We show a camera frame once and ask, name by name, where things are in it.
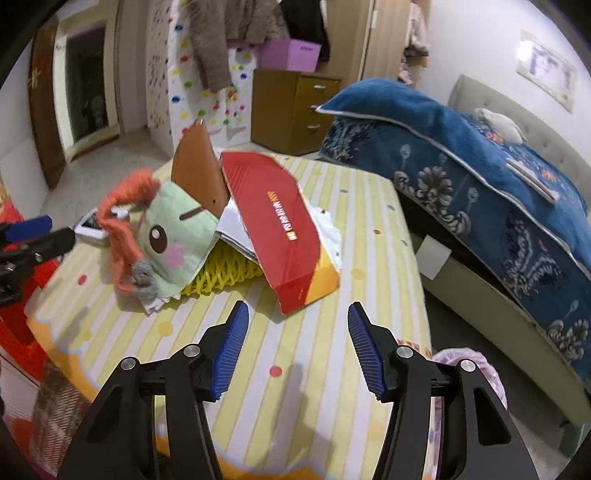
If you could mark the red plaid cloth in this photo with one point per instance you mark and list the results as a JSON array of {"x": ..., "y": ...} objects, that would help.
[{"x": 55, "y": 401}]

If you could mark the white paper tag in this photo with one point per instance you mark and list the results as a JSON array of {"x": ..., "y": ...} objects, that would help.
[{"x": 431, "y": 256}]

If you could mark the blue patterned blanket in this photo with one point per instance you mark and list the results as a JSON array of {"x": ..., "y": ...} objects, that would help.
[{"x": 461, "y": 152}]

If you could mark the white digital clock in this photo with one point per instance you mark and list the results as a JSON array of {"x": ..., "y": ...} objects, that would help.
[{"x": 90, "y": 226}]

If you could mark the green plush toy orange hair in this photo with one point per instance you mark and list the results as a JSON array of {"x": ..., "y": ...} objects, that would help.
[{"x": 171, "y": 230}]

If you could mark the brown fur coat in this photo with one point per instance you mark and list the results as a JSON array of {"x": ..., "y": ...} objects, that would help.
[{"x": 212, "y": 50}]

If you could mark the purple storage box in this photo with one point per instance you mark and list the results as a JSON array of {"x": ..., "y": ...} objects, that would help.
[{"x": 286, "y": 55}]

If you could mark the light wooden wardrobe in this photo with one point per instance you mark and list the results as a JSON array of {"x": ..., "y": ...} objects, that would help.
[{"x": 383, "y": 41}]

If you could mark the beige upholstered bed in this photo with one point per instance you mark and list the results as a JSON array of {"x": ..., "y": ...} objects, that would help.
[{"x": 480, "y": 295}]

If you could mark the pink hanging clothes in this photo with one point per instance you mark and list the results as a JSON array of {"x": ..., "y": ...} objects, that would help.
[{"x": 415, "y": 27}]

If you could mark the black hanging clothes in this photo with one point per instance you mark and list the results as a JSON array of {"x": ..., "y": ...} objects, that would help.
[{"x": 309, "y": 23}]

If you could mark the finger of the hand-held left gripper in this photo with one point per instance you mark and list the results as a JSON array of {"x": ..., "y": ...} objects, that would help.
[
  {"x": 51, "y": 244},
  {"x": 27, "y": 229}
]

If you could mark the red paper box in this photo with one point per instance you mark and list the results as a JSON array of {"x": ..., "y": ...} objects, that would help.
[{"x": 272, "y": 221}]

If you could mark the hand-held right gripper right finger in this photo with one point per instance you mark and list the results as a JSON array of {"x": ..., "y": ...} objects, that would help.
[{"x": 367, "y": 355}]

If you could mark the wall poster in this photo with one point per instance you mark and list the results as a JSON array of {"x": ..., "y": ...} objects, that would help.
[{"x": 545, "y": 64}]

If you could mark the white pillow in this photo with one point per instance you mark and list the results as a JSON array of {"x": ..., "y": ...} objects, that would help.
[{"x": 501, "y": 123}]

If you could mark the brown leather piece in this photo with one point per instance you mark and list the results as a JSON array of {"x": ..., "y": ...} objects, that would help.
[{"x": 194, "y": 170}]

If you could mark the white paper sheet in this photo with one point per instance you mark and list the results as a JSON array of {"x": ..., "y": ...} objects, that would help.
[{"x": 330, "y": 240}]

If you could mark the wooden drawer cabinet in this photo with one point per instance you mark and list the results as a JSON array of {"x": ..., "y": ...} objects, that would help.
[{"x": 277, "y": 110}]

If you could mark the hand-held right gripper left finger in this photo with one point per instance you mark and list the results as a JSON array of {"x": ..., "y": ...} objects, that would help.
[{"x": 228, "y": 355}]

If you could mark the yellow striped tablecloth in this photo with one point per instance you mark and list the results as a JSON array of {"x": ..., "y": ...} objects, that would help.
[{"x": 323, "y": 350}]

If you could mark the brown wooden door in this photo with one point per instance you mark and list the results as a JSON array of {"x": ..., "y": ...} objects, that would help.
[{"x": 44, "y": 115}]

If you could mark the polka dot fabric wardrobe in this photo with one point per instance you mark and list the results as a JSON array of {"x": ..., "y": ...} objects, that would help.
[{"x": 184, "y": 101}]

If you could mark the trash bin with pink bag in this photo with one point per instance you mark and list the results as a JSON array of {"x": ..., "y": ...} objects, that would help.
[{"x": 494, "y": 378}]

